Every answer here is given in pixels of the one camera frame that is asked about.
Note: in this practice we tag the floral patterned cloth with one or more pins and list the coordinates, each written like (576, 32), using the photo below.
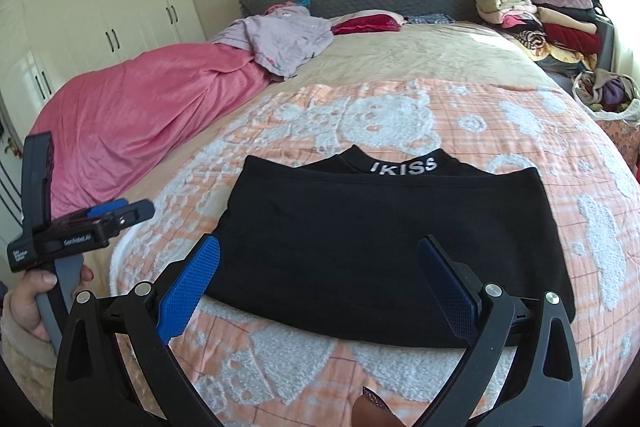
(622, 147)

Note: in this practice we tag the black shirt with orange cuffs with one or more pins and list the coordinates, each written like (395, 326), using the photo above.
(380, 252)

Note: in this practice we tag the cream wardrobe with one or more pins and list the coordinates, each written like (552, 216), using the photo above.
(100, 7)

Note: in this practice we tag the red folded cloth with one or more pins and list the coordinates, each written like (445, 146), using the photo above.
(367, 23)

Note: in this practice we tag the pile of folded clothes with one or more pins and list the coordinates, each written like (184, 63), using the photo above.
(540, 14)

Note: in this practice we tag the pink duvet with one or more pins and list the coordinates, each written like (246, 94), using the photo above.
(140, 117)

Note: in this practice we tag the person's right hand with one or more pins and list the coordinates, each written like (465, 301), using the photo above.
(377, 409)

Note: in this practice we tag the person's left hand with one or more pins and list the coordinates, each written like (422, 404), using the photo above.
(22, 307)

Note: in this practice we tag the orange bear printed blanket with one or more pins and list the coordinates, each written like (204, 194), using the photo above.
(450, 117)

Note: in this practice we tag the teal item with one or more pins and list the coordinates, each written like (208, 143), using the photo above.
(303, 2)

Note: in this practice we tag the lilac garment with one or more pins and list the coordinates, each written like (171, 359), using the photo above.
(285, 39)

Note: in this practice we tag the blue patterned cloth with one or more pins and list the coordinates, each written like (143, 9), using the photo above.
(430, 19)

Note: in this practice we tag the person's left forearm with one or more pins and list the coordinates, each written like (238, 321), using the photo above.
(20, 357)

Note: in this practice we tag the dark grey chair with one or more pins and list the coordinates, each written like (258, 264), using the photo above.
(606, 47)

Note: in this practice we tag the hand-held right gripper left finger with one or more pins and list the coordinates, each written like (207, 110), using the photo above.
(192, 287)

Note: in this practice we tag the white bag of clothes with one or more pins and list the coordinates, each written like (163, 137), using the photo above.
(607, 94)

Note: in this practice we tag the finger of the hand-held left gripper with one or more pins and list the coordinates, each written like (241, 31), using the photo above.
(132, 213)
(107, 208)

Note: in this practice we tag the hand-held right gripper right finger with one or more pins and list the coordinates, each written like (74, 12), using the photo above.
(450, 292)

